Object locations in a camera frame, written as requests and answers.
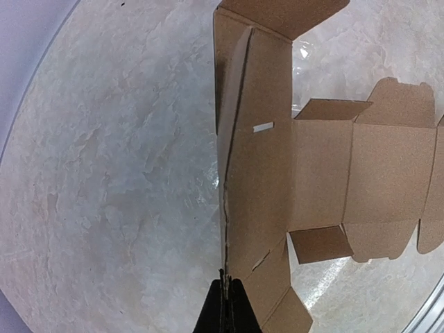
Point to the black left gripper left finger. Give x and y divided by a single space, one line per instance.
211 315

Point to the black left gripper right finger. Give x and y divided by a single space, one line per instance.
243 308

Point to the brown cardboard box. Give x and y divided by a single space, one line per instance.
339 179

